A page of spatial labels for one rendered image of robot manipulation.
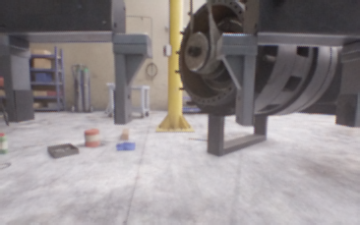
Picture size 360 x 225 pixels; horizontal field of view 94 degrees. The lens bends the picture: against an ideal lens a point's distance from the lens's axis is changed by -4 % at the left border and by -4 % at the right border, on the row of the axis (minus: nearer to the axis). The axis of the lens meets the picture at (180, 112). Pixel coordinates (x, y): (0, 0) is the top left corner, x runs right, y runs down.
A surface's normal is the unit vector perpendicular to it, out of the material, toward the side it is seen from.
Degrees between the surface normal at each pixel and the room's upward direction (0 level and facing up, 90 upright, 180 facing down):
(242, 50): 90
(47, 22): 90
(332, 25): 90
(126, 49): 90
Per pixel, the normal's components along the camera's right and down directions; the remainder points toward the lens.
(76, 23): -0.01, 0.11
